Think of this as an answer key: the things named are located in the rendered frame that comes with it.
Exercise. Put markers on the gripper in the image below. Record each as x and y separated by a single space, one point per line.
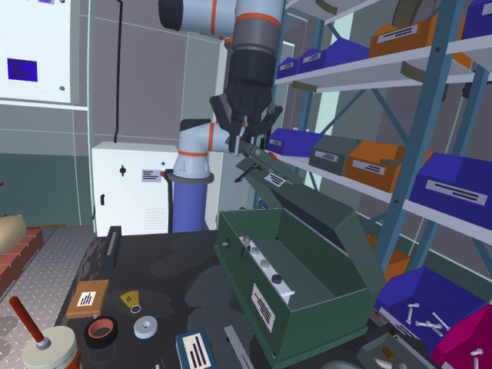
251 77

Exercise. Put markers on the green lid latch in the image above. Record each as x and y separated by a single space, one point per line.
276 169

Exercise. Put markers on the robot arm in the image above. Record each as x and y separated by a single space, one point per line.
200 15

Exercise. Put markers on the black lid stay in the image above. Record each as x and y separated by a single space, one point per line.
248 173

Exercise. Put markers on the grey shear pin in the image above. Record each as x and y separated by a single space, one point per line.
264 263
246 241
254 251

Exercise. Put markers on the grey chest button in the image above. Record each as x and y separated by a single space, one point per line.
226 243

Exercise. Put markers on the green chest lid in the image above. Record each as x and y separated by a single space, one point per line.
326 219

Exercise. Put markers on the white pin rack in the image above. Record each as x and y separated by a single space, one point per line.
282 290

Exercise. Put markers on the green chest body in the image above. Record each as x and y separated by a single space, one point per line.
307 323

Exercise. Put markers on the small blue bin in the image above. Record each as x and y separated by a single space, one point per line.
338 54
288 67

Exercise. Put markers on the grey labelled bin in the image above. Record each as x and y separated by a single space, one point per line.
338 146

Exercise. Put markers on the white floor cabinet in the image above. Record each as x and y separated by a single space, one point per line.
127 192

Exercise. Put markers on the orange labelled bin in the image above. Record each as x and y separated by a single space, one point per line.
419 42
388 153

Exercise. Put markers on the blue shelf unit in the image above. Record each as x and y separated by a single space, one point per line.
430 115

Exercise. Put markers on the dark blue channel tray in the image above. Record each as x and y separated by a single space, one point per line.
110 250

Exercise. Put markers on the large blue labelled bin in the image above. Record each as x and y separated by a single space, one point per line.
461 169

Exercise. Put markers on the steel ruler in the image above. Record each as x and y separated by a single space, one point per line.
236 346

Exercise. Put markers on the brown labelled box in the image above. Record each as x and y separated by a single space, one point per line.
96 292

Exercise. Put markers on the grey washer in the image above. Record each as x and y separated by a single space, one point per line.
139 332

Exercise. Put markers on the blue labelled box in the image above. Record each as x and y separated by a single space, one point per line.
182 357

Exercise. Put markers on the white bolt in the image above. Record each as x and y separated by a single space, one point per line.
441 322
426 324
411 313
476 357

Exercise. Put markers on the grey parts tray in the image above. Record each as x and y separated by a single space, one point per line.
369 348

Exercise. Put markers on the grey dome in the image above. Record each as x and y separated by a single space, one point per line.
338 365

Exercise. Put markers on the red brick pallet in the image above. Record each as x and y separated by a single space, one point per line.
23 250

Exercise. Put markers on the beige sack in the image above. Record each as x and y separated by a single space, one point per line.
9 234

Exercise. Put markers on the blue bin with bolts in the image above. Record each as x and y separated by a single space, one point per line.
453 296

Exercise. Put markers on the black tape roll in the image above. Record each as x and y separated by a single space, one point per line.
92 340

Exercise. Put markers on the brass cylinder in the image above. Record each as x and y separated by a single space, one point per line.
388 353

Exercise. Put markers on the magenta bin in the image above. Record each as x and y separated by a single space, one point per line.
457 342

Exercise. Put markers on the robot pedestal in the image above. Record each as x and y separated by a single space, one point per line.
190 207

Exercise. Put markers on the white wall panel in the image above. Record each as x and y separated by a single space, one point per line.
38 38

